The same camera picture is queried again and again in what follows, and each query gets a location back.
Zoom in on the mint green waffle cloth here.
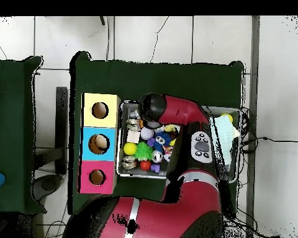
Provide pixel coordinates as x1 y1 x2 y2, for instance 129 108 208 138
209 115 241 167

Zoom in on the wooden box with three holes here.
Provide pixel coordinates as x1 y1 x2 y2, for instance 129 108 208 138
77 92 122 195

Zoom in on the white baseball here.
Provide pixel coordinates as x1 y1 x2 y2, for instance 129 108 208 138
140 126 155 141

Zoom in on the blue spiky toy with eyes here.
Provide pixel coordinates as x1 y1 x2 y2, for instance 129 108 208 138
152 131 173 152

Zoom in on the plain wooden block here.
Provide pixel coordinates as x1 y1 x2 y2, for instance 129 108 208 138
126 130 141 144

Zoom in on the crushed drink can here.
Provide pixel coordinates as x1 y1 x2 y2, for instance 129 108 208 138
125 118 142 132

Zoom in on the green spiky ball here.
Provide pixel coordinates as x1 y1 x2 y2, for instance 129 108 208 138
134 141 154 161

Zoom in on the yellow plastic ball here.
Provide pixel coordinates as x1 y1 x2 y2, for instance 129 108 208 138
123 141 138 156

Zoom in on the dark green table cloth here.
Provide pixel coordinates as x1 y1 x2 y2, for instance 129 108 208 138
0 55 47 215
68 50 245 215

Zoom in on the black upright panel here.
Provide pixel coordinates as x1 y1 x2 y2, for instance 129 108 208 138
55 86 68 175

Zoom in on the dark grey floor base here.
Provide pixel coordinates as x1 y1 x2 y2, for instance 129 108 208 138
30 174 63 202

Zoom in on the silver wire mesh bin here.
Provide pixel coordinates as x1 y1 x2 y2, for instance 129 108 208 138
115 99 242 184

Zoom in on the black floor cable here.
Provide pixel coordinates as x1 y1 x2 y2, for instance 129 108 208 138
240 136 298 146

